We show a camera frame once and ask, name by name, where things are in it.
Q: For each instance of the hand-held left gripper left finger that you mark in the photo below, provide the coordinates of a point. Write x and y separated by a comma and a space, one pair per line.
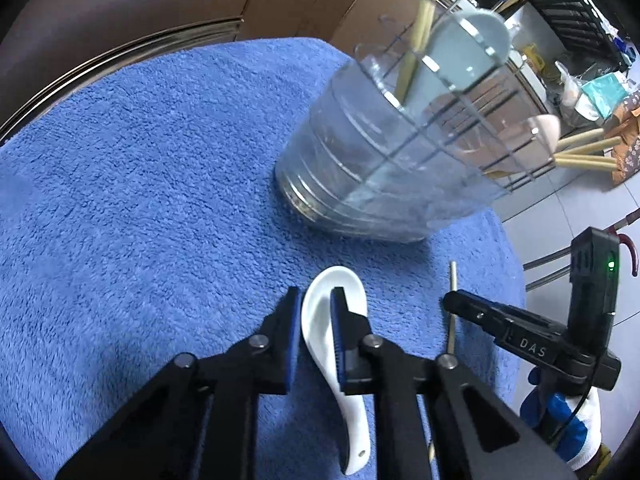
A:
292, 340

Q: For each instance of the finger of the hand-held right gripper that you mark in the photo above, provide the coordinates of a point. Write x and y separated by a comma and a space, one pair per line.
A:
530, 320
475, 316

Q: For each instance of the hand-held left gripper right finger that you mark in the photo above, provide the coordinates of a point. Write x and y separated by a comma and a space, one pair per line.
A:
337, 340

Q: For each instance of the white ceramic spoon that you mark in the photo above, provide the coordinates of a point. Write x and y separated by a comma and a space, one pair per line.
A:
320, 305

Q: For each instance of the pink ceramic spoon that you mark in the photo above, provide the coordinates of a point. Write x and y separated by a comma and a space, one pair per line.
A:
542, 130

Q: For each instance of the light blue ceramic spoon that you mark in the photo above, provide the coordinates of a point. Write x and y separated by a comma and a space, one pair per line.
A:
460, 50

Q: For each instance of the person's right hand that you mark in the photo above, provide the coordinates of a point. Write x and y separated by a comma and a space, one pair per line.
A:
532, 402

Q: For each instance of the patterned brown box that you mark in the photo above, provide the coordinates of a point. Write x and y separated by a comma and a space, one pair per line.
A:
627, 145

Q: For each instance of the plastic bags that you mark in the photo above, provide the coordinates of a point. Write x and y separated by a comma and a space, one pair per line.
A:
595, 92

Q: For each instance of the blue towel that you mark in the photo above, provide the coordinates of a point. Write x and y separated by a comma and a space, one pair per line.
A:
150, 185

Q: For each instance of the black rack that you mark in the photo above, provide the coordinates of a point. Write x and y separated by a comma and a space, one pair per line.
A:
575, 15

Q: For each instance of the metal tube frame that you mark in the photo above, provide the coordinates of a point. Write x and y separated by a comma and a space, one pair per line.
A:
547, 265

